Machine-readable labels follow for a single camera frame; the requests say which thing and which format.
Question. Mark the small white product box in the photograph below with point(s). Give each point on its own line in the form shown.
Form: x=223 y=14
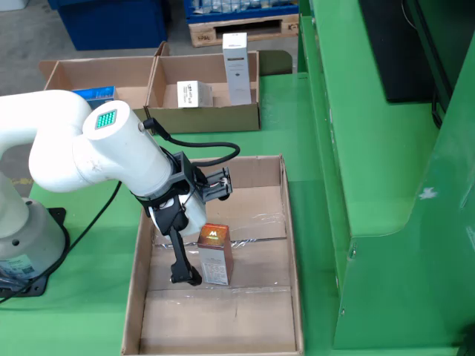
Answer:
x=193 y=94

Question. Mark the dark red product box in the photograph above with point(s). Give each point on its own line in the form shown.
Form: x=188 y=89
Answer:
x=217 y=259

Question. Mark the tall white product box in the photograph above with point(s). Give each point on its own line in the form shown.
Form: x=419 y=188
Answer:
x=237 y=70

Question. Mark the large shallow cardboard tray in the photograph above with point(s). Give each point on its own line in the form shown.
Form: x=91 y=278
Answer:
x=222 y=319

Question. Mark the blue plastic bin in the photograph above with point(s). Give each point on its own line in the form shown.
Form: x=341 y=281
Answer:
x=111 y=26

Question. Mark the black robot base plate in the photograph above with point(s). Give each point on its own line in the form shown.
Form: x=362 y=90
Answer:
x=57 y=215

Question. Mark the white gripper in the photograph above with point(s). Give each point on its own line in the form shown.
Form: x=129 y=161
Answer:
x=196 y=219

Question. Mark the white container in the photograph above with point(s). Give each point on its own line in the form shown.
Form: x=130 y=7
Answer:
x=13 y=4

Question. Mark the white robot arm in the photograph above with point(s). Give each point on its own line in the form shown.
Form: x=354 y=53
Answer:
x=111 y=155

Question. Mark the wooden pallet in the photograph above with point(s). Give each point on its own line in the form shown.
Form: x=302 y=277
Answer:
x=241 y=31

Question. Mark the dark gray camera mount bracket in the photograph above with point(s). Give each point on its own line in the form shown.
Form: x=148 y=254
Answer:
x=185 y=168

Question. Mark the cardboard box with side flap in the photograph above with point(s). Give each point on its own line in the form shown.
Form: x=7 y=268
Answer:
x=204 y=118

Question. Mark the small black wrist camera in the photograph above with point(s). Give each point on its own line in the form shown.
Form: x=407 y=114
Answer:
x=224 y=197

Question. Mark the blue product box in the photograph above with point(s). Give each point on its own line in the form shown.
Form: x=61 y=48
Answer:
x=102 y=94

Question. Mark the open brown cardboard box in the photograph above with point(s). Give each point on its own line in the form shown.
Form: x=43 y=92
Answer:
x=130 y=74

